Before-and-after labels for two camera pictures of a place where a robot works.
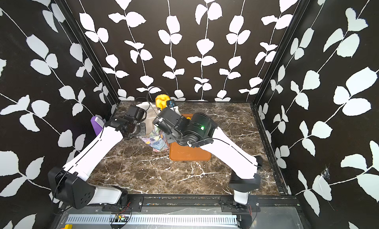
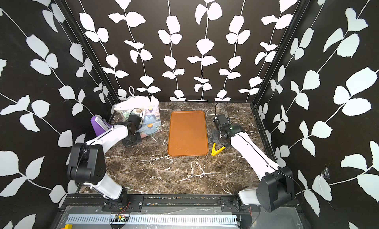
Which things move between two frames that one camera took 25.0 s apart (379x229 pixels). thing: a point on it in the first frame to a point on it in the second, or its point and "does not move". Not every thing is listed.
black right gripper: (171, 141) to (213, 137)
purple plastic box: (97, 124) does not move
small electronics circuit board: (115, 217) does not move
